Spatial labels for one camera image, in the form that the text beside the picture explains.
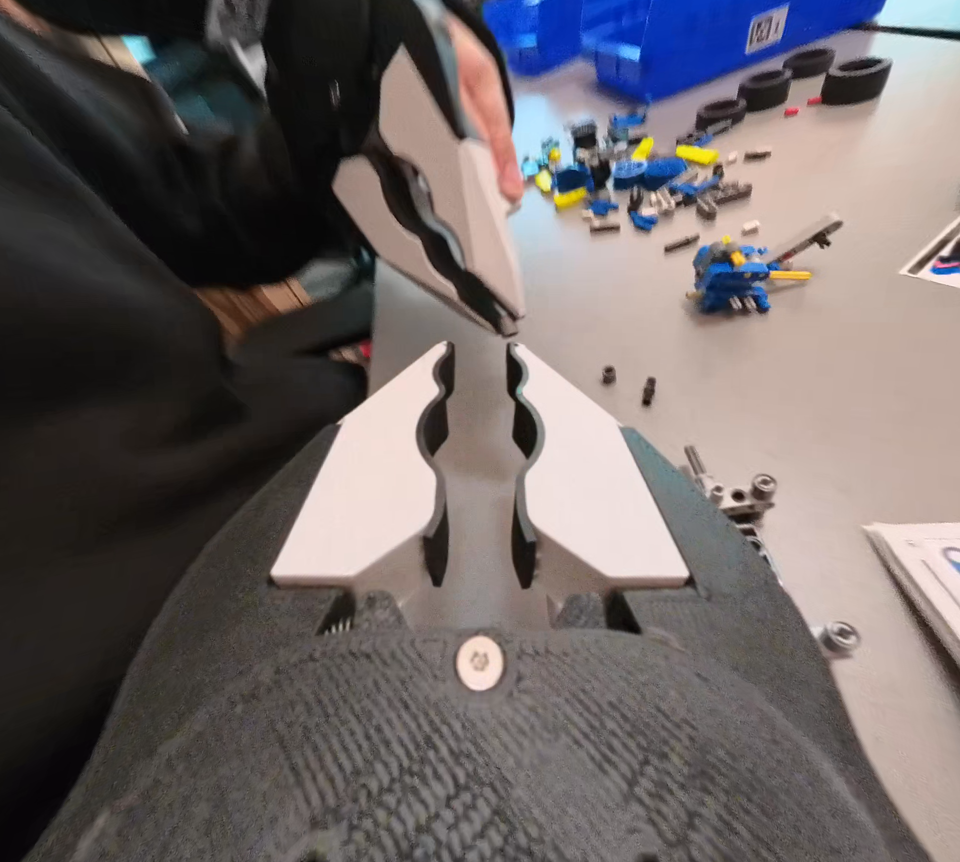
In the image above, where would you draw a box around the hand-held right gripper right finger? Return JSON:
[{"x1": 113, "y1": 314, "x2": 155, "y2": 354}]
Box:
[{"x1": 507, "y1": 343, "x2": 690, "y2": 617}]

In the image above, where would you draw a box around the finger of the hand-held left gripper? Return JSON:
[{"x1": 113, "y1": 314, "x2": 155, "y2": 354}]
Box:
[
  {"x1": 332, "y1": 152, "x2": 501, "y2": 338},
  {"x1": 377, "y1": 45, "x2": 528, "y2": 340}
]

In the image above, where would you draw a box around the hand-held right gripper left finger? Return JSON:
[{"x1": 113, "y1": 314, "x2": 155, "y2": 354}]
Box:
[{"x1": 270, "y1": 342, "x2": 456, "y2": 616}]

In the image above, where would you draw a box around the grey lego assembly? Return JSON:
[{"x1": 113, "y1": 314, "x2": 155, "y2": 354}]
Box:
[{"x1": 681, "y1": 444, "x2": 781, "y2": 578}]

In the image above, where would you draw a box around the pile of lego pieces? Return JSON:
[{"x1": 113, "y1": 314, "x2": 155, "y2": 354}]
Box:
[{"x1": 525, "y1": 114, "x2": 774, "y2": 235}]

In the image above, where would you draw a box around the blue lego assembly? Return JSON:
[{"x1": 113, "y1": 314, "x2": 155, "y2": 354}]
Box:
[{"x1": 686, "y1": 213, "x2": 845, "y2": 316}]

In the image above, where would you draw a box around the lego instruction booklet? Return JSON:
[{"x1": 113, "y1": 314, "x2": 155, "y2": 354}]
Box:
[{"x1": 862, "y1": 521, "x2": 960, "y2": 667}]

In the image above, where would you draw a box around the person's left hand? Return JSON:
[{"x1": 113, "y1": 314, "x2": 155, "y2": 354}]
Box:
[{"x1": 448, "y1": 36, "x2": 526, "y2": 205}]

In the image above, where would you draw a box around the person's black clothing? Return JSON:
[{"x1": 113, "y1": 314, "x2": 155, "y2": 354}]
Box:
[{"x1": 0, "y1": 15, "x2": 376, "y2": 862}]

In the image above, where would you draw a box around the large blue plastic bin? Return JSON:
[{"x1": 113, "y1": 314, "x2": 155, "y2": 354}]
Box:
[{"x1": 641, "y1": 0, "x2": 931, "y2": 104}]

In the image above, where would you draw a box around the printed paper sheet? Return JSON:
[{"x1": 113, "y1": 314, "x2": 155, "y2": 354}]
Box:
[{"x1": 898, "y1": 216, "x2": 960, "y2": 290}]

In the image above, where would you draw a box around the black cable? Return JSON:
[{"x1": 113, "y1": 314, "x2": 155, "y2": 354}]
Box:
[{"x1": 855, "y1": 21, "x2": 960, "y2": 43}]

